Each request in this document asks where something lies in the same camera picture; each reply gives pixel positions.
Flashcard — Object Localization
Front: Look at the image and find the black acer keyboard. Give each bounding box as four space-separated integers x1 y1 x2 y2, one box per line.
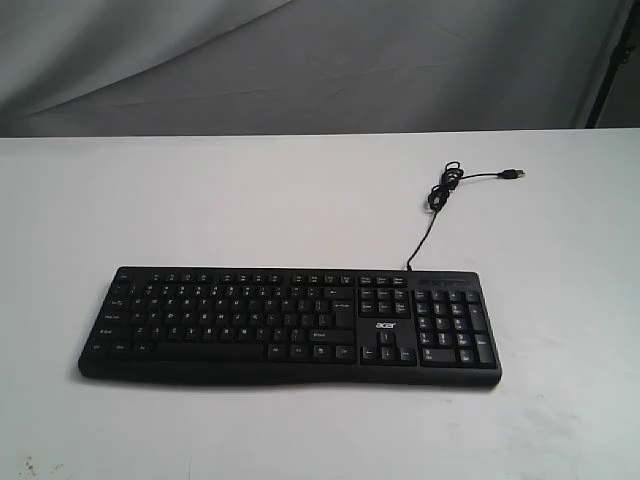
78 266 502 387

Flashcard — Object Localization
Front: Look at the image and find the grey backdrop cloth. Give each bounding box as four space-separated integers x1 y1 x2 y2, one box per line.
1 1 633 137

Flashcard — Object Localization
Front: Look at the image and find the black tripod stand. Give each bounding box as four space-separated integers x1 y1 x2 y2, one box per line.
585 1 639 129

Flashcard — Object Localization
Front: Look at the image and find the black USB cable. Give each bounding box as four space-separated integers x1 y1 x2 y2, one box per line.
405 160 527 274

